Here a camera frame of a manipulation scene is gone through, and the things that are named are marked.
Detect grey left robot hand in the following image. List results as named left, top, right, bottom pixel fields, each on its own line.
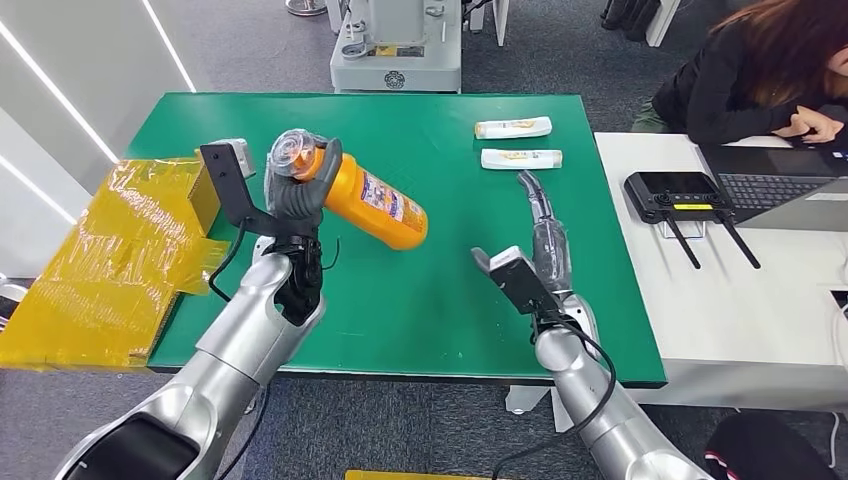
left=263, top=135, right=344, bottom=240

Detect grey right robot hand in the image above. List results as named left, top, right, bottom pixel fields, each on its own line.
left=471, top=170, right=574, bottom=293

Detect person's right hand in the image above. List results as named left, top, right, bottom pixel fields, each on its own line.
left=771, top=105, right=846, bottom=145

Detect orange detergent bottle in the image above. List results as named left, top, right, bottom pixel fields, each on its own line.
left=264, top=127, right=430, bottom=252

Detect grey laptop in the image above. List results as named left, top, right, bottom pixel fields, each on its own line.
left=698, top=142, right=848, bottom=233

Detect white cosmetic tube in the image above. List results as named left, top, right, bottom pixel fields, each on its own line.
left=480, top=148, right=564, bottom=171
left=474, top=116, right=553, bottom=140

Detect green top table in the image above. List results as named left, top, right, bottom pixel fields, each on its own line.
left=124, top=92, right=668, bottom=435

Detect clear controller stand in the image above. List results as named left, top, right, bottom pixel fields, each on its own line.
left=657, top=219, right=706, bottom=240

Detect black remote controller with antennas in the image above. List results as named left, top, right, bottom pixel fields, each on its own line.
left=623, top=170, right=762, bottom=271

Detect white machine base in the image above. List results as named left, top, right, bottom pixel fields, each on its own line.
left=329, top=0, right=463, bottom=94

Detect white cabinet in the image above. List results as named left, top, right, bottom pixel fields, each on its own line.
left=643, top=0, right=684, bottom=49

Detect white desk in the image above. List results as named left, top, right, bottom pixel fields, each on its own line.
left=592, top=132, right=848, bottom=413

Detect yellow taped cardboard box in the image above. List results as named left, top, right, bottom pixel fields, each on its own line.
left=0, top=155, right=233, bottom=371

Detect black items by cabinet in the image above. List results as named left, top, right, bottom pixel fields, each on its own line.
left=599, top=0, right=660, bottom=46

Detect white furniture leg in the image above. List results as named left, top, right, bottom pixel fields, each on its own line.
left=490, top=0, right=510, bottom=49

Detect yellow taped board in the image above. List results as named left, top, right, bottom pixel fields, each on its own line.
left=344, top=470, right=505, bottom=480

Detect grey metal floor fixture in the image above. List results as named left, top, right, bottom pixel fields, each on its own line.
left=0, top=281, right=28, bottom=329

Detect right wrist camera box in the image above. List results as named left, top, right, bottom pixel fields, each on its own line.
left=488, top=245, right=564, bottom=318

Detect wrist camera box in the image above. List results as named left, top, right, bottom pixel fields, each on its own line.
left=199, top=137, right=280, bottom=236
left=488, top=245, right=564, bottom=318

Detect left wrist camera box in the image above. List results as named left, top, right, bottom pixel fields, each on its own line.
left=199, top=137, right=280, bottom=236

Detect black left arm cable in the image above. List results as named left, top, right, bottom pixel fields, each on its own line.
left=207, top=221, right=273, bottom=480

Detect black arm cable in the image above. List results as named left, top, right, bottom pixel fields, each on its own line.
left=207, top=221, right=273, bottom=480
left=490, top=314, right=619, bottom=480

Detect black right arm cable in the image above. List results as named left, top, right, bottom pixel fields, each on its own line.
left=490, top=314, right=619, bottom=480

